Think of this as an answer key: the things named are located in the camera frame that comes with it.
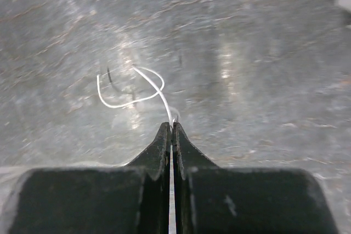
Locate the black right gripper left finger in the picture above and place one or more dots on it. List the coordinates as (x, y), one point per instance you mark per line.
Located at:
(133, 198)

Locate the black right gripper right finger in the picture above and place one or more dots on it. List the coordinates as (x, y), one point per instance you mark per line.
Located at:
(212, 199)

